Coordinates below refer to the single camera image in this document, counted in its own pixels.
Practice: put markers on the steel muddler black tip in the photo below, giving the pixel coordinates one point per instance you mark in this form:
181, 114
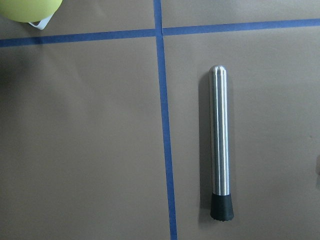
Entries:
221, 199

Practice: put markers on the white cup rack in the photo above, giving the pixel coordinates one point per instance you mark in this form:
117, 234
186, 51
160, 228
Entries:
40, 22

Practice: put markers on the yellow-green upside-down cup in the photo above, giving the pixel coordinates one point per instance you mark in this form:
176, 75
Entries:
25, 11

